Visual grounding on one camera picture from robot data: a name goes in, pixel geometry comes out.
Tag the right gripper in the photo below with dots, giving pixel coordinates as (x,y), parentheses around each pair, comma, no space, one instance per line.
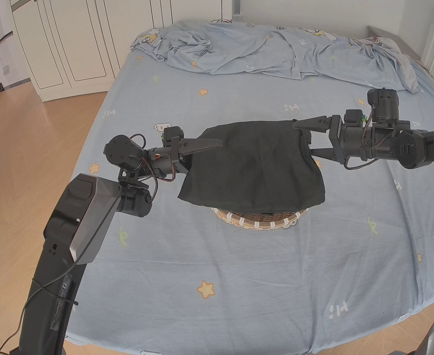
(352,141)

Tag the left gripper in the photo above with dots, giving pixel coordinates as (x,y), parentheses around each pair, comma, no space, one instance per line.
(170,159)

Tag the black shirt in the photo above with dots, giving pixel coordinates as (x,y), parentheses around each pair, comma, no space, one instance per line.
(254,168)

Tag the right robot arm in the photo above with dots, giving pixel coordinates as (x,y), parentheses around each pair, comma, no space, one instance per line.
(409,148)

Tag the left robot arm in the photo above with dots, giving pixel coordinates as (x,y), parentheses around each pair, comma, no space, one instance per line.
(87,213)

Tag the round woven basket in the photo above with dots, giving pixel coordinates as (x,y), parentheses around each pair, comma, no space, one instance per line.
(254,221)

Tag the pale blue quilt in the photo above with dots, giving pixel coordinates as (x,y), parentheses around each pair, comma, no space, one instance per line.
(239,50)

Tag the grey pillow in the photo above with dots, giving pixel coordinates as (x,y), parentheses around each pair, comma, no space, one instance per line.
(387,31)

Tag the bed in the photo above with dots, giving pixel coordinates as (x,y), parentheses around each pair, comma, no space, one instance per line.
(239,272)

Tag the white wardrobe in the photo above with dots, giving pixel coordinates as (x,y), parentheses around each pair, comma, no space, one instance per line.
(72,31)

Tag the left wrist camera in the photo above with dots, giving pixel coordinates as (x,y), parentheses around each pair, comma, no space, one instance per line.
(174,133)

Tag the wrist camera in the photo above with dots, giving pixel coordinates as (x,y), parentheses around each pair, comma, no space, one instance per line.
(174,133)
(353,117)

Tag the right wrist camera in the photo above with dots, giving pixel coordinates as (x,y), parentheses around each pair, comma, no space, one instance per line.
(353,117)

